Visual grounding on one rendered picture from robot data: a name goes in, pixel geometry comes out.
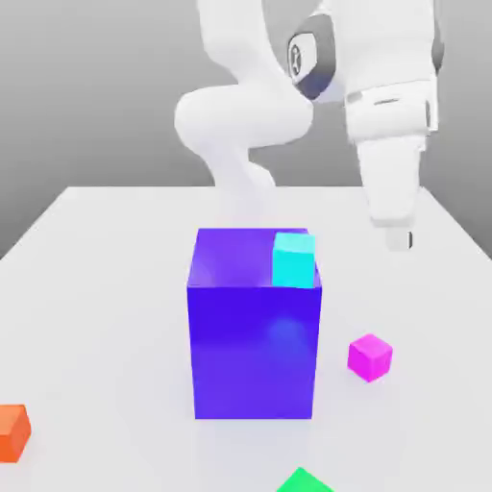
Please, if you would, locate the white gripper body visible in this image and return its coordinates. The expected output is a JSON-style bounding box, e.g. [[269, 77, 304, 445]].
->
[[356, 135, 423, 231]]

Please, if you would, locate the small cyan cube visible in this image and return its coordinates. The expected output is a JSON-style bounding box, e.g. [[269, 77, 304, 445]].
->
[[271, 232, 317, 289]]

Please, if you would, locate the small magenta cube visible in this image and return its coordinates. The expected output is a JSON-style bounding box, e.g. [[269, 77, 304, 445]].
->
[[347, 332, 394, 384]]

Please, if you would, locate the small green cube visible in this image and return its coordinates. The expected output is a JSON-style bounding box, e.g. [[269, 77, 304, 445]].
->
[[276, 466, 334, 492]]

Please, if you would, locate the small orange cube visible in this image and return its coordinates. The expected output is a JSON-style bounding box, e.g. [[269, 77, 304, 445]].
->
[[0, 404, 33, 464]]

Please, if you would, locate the large blue box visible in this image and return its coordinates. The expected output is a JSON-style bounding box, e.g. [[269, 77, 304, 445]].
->
[[186, 227, 323, 421]]

